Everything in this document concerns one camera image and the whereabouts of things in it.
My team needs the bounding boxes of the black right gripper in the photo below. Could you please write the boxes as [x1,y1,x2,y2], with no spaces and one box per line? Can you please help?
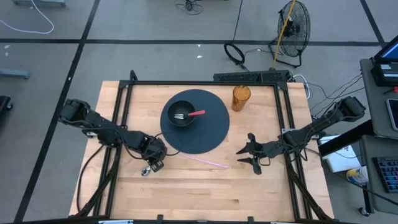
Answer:
[235,133,286,175]

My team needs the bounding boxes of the pink drinking straw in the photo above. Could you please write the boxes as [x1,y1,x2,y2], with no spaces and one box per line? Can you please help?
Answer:
[177,152,230,169]

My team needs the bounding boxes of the fork with pink handle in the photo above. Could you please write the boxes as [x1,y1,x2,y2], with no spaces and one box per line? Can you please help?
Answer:
[174,109,206,121]

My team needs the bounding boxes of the amber plastic tumbler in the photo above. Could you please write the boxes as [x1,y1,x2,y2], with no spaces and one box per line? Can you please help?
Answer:
[231,85,252,113]

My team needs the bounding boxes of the dark round bowl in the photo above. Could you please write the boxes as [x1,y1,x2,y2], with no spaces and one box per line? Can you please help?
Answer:
[167,100,197,128]

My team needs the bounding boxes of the round dark placemat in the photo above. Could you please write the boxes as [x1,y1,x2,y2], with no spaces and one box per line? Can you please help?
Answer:
[160,89,231,155]

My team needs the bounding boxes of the white box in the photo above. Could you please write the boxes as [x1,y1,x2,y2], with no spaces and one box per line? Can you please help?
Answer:
[318,134,361,174]

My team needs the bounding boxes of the black beam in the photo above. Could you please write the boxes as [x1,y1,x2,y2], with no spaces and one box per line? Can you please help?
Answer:
[317,119,376,157]

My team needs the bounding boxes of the printed can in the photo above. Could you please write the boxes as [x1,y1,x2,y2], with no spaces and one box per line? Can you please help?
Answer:
[346,166,370,187]

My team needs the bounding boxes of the black floor fan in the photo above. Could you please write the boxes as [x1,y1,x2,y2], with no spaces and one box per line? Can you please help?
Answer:
[269,0,312,68]

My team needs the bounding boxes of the grey low desk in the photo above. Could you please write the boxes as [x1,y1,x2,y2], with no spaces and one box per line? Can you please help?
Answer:
[360,134,398,215]

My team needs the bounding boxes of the black keyboard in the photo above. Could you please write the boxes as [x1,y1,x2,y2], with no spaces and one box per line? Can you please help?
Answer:
[372,155,398,194]

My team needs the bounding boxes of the black desktop device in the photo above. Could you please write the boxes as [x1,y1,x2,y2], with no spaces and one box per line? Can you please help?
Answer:
[371,61,398,87]

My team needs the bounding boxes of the dark tablet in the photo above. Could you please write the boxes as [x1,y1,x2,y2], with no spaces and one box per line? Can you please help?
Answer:
[386,98,398,131]

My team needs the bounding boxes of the black floor object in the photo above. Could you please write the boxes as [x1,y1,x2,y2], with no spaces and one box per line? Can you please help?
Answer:
[0,95,13,119]

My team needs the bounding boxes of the grey floor foot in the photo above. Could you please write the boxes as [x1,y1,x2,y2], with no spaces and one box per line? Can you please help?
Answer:
[0,68,31,80]

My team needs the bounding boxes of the open laptop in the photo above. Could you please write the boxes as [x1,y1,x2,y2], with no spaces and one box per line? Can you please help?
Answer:
[373,39,398,63]

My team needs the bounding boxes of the grey floor base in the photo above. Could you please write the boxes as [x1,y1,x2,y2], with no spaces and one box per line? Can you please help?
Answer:
[11,0,67,7]

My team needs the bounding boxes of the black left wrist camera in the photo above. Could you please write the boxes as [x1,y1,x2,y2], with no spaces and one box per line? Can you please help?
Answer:
[149,158,165,173]

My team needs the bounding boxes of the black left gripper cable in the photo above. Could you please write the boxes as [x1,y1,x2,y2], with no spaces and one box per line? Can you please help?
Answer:
[154,132,181,156]

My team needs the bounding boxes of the black metal table frame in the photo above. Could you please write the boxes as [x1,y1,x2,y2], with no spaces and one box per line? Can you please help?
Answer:
[74,70,335,224]

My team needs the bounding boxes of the black left arm base cable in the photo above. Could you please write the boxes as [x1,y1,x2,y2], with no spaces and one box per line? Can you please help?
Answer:
[76,144,106,214]

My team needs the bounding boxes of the white cable at table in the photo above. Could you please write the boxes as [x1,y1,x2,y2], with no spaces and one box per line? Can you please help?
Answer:
[292,73,311,100]

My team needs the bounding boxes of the black cable with coil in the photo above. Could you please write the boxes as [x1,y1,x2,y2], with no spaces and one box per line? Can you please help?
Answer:
[223,0,246,72]

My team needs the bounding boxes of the black cables on floor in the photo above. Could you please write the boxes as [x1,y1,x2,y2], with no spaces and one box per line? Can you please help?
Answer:
[306,73,366,118]

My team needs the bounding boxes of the yellow cable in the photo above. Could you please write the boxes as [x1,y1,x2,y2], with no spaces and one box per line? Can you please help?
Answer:
[272,0,296,70]

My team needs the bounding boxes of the black floor cable bundle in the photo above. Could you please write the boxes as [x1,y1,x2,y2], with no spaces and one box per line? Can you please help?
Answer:
[175,0,205,16]

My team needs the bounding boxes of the white floor cable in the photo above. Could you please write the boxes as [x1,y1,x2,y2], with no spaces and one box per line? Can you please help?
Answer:
[0,0,55,35]

